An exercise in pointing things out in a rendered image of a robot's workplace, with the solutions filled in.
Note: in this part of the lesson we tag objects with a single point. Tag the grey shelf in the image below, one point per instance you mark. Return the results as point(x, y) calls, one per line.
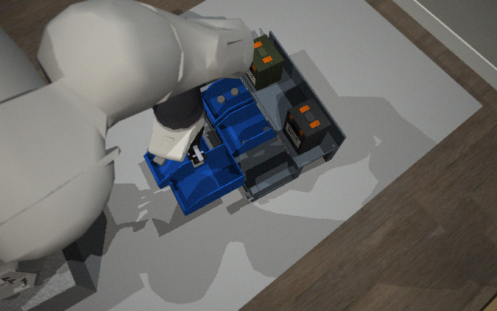
point(275, 162)

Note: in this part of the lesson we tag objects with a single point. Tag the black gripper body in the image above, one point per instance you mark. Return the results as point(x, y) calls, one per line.
point(196, 139)

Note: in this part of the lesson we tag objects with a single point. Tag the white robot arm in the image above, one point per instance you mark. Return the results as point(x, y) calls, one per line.
point(111, 59)

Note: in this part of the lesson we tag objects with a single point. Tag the blue bin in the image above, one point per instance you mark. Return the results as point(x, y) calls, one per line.
point(161, 173)
point(199, 186)
point(246, 123)
point(217, 112)

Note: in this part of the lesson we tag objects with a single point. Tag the olive green case with orange latches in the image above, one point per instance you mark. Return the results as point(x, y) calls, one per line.
point(267, 65)

